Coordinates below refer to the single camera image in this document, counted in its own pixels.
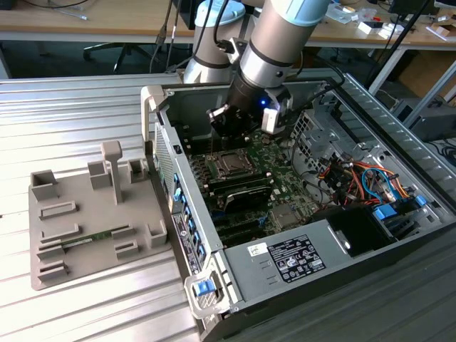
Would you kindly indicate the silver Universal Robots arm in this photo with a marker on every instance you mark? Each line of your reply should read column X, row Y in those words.
column 278, row 35

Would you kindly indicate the black RAM slot bank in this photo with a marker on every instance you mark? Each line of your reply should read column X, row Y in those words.
column 196, row 144
column 238, row 181

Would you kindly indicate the black expansion slot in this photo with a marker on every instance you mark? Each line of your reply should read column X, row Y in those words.
column 242, row 231

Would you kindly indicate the open grey PC case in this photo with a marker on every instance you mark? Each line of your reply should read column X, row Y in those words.
column 192, row 107

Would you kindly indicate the green motherboard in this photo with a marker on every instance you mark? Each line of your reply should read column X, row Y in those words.
column 285, row 178

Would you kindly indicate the silver drive cage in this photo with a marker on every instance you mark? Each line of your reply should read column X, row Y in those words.
column 320, row 142

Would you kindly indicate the grey chipset heatsink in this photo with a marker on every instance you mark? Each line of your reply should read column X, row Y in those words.
column 283, row 216

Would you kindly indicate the black office chair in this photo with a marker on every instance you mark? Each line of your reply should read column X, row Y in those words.
column 124, row 48

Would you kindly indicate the small white box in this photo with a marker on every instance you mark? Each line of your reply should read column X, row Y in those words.
column 370, row 28

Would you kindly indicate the wooden desk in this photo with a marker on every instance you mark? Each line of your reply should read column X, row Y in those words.
column 107, row 18

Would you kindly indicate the grey power supply unit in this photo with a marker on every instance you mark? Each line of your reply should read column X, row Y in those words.
column 246, row 274

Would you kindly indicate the blue disk carrier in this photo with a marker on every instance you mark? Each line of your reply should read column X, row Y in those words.
column 386, row 213

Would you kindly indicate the grey parts rack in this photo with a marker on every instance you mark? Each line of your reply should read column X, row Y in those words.
column 92, row 213

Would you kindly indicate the blue case latch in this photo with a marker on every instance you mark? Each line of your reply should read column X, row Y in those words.
column 203, row 288

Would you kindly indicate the brown cardboard box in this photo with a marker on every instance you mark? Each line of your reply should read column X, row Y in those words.
column 427, row 71

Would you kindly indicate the black computer tower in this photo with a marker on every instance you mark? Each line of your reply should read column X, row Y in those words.
column 434, row 121

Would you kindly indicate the blue plastic clip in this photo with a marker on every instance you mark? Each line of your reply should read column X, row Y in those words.
column 420, row 201

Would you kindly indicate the green RAM stick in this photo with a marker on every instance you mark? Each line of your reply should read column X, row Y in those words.
column 89, row 238

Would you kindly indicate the brown cardboard tray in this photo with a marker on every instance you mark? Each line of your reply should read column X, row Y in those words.
column 443, row 31

